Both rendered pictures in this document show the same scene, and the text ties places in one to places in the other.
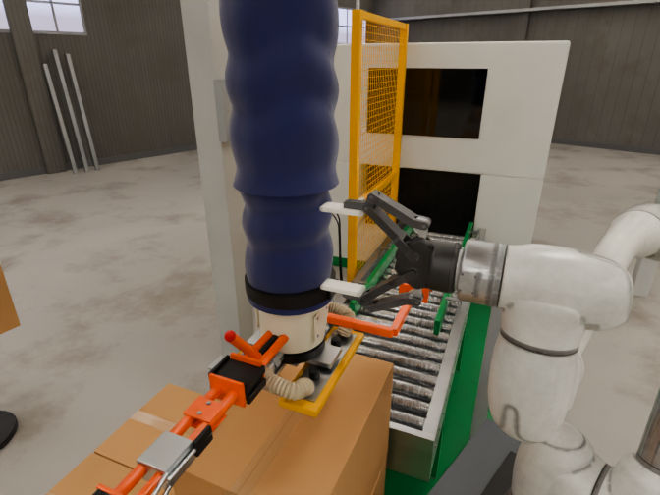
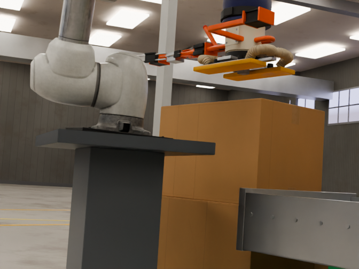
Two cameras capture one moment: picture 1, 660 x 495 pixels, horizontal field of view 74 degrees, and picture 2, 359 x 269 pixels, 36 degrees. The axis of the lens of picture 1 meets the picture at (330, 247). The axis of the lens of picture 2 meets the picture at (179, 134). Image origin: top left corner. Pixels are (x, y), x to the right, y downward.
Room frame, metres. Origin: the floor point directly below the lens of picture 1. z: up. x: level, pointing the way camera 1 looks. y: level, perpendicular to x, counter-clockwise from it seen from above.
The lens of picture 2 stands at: (1.79, -2.17, 0.64)
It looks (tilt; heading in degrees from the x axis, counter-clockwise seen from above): 4 degrees up; 116
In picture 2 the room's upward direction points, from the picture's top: 4 degrees clockwise
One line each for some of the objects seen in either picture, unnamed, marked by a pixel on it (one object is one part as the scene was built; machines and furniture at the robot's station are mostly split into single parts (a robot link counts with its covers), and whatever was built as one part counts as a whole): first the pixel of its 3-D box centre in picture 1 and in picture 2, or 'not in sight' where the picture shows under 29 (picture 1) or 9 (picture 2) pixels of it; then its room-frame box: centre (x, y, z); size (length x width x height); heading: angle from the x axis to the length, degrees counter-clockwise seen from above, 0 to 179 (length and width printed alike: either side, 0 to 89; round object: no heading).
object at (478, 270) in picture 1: (478, 272); not in sight; (0.56, -0.21, 1.58); 0.09 x 0.06 x 0.09; 157
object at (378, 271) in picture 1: (385, 253); not in sight; (2.81, -0.39, 0.60); 1.60 x 0.11 x 0.09; 157
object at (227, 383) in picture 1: (238, 378); (205, 50); (0.74, 0.20, 1.23); 0.10 x 0.08 x 0.06; 67
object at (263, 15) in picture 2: (416, 287); (258, 17); (1.15, -0.26, 1.23); 0.09 x 0.08 x 0.05; 67
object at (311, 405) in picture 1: (325, 360); (228, 63); (0.93, 0.01, 1.13); 0.34 x 0.10 x 0.05; 157
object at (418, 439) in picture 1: (343, 415); (303, 198); (1.30, -0.05, 0.58); 0.70 x 0.03 x 0.06; 67
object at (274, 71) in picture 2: not in sight; (257, 71); (1.01, 0.19, 1.13); 0.34 x 0.10 x 0.05; 157
